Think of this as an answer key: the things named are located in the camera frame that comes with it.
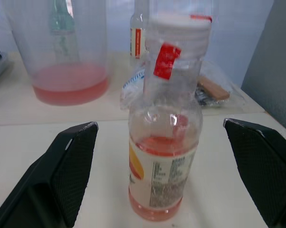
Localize large clear jug pink liquid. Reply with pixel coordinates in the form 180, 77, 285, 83
5, 0, 110, 106

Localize white bottle cap red tag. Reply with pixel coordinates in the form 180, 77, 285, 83
144, 14, 213, 81

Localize dark printed packet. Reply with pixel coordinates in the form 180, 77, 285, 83
195, 86, 221, 108

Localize brown block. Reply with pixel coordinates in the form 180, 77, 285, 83
197, 75, 230, 100

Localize green glass bottle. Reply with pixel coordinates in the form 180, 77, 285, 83
49, 0, 81, 65

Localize clear plastic bag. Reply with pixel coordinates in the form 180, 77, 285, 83
120, 59, 250, 112

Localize clear plastic juice bottle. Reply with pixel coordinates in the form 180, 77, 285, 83
128, 57, 203, 220

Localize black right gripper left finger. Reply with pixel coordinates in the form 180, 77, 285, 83
0, 122, 98, 228

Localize clear bottle orange label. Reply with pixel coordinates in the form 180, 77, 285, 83
129, 0, 150, 67

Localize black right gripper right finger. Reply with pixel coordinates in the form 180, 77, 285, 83
223, 118, 286, 228

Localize grey partition panel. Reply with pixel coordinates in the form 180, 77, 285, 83
240, 0, 286, 136

